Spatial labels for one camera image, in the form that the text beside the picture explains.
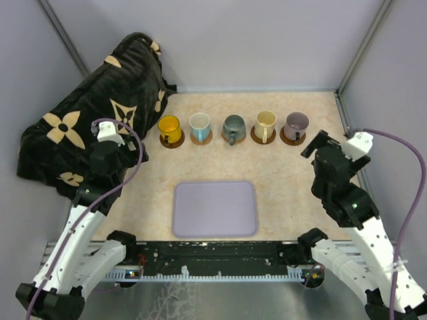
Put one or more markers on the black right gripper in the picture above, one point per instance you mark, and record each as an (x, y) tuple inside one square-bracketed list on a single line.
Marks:
[(319, 138)]

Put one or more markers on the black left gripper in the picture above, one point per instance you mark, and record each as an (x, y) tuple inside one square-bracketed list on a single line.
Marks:
[(133, 154)]

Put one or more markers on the purple ceramic mug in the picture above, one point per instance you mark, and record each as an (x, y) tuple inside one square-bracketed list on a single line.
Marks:
[(295, 126)]

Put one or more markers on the dark wooden coaster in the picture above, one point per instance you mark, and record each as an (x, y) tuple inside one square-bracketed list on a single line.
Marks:
[(302, 140), (174, 144), (259, 140)]

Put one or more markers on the cream ceramic mug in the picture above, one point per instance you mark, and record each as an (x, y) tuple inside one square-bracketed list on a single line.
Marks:
[(265, 125)]

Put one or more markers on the yellow ceramic mug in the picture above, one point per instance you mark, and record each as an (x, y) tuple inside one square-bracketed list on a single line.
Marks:
[(170, 129)]

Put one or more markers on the grey ceramic mug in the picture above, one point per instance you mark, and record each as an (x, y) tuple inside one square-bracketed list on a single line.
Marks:
[(234, 129)]

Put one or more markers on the white mug blue handle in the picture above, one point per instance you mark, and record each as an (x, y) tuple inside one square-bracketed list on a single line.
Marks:
[(200, 126)]

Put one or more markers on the light woven rattan coaster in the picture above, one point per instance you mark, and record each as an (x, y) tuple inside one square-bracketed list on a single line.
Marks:
[(195, 141)]

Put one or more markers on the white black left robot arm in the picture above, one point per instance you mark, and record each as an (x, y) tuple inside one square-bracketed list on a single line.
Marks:
[(60, 288)]

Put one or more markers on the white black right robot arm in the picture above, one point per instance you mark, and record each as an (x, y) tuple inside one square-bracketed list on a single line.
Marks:
[(384, 286)]

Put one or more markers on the black floral blanket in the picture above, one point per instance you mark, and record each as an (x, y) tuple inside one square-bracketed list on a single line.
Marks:
[(128, 86)]

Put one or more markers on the lavender plastic tray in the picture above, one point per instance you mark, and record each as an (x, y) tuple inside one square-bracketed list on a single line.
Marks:
[(214, 209)]

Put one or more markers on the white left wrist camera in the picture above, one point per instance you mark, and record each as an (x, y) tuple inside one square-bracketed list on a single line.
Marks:
[(106, 131)]

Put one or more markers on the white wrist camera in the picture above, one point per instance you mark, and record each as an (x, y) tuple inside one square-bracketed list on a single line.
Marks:
[(357, 146), (106, 131)]

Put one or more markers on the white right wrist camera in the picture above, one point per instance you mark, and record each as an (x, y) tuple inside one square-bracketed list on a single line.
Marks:
[(357, 146)]

